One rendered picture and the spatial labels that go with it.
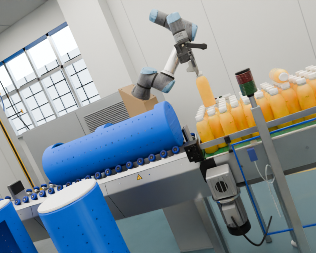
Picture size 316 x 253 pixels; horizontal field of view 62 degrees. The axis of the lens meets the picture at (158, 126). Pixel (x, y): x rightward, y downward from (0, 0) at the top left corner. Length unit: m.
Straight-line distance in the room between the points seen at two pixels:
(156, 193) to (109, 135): 0.44
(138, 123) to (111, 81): 3.01
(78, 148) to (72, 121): 2.12
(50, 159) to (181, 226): 1.13
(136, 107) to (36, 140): 2.52
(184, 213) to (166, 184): 0.66
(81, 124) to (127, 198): 2.19
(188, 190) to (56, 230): 0.74
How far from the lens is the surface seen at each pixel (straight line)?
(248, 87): 1.12
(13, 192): 2.22
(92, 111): 3.57
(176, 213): 2.20
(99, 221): 1.25
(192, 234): 2.28
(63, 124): 3.89
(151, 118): 1.46
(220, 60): 4.22
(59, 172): 1.79
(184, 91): 4.36
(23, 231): 1.94
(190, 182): 1.55
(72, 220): 1.22
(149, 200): 1.67
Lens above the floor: 1.34
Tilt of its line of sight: 8 degrees down
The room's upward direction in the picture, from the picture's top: 23 degrees counter-clockwise
